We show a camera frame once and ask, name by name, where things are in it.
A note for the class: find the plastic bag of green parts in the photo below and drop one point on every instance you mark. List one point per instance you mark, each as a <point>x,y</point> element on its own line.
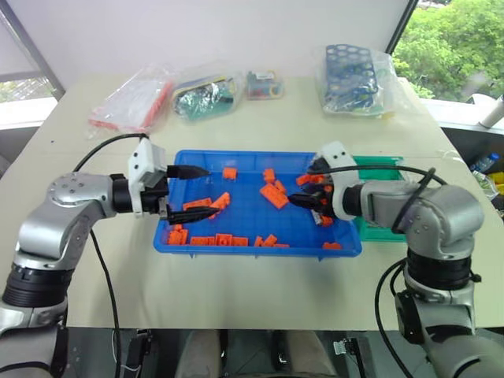
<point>206,97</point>

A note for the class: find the plastic bag of red sticks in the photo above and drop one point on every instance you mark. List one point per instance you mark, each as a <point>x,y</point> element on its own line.
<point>130,103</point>

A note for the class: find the white tube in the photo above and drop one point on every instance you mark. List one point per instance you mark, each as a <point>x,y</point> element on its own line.
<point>492,112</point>

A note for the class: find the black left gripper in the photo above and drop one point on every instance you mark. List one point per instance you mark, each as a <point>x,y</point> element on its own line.
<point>154,199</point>

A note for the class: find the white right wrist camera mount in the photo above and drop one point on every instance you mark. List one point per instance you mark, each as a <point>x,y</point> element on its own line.
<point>339,173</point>

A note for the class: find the long orange building block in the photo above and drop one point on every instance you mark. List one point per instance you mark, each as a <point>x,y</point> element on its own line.
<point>197,204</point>
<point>202,240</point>
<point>307,179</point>
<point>221,200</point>

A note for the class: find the small clear bag of parts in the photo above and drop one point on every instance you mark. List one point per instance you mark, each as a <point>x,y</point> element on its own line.
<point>264,85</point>

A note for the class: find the green plastic bin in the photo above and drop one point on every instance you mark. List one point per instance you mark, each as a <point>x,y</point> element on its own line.
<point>378,165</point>

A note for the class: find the blue hexagon hole rack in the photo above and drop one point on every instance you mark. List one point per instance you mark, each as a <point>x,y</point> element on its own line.
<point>350,75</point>

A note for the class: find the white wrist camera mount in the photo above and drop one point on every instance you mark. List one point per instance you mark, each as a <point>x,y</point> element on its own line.
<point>142,173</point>
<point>339,173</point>

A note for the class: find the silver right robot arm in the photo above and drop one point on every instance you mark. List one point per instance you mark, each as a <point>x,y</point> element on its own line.
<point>433,220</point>

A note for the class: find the large orange building block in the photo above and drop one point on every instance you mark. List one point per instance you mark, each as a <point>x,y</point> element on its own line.
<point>273,195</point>

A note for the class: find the blue plastic bin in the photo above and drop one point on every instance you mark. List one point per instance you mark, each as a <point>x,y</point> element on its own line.
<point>252,220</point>

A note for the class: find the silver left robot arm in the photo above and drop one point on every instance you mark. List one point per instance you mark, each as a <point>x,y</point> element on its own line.
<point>59,232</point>

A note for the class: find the grey window frame bar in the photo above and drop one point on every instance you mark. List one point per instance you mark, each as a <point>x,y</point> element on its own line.
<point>33,51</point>

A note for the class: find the clear bag with blue rack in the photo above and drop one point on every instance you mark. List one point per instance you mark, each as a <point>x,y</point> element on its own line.
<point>366,86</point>

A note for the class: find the flat orange building block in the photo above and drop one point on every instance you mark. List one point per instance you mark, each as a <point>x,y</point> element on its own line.
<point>332,246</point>
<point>282,245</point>

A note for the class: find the square orange building block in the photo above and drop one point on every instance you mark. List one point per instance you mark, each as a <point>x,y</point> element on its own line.
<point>178,236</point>
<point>223,239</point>

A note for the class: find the grey rounded robot leg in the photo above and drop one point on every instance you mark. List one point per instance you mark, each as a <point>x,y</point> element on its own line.
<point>307,354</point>
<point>199,354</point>

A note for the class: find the small orange building block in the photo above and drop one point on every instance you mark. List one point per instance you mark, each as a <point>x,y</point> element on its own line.
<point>230,173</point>
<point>260,241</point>
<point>271,239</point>
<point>214,215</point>
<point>269,175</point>
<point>280,186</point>
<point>239,241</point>

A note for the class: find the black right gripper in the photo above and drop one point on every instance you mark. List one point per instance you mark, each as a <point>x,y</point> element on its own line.
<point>326,193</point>

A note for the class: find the clear plastic water bottle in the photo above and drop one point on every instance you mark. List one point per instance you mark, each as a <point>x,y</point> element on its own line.
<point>484,161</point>

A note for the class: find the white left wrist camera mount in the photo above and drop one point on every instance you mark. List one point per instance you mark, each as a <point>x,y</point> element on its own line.
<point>142,173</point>

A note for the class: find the black window frame bar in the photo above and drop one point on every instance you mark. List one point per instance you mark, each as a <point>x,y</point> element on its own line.
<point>402,23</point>

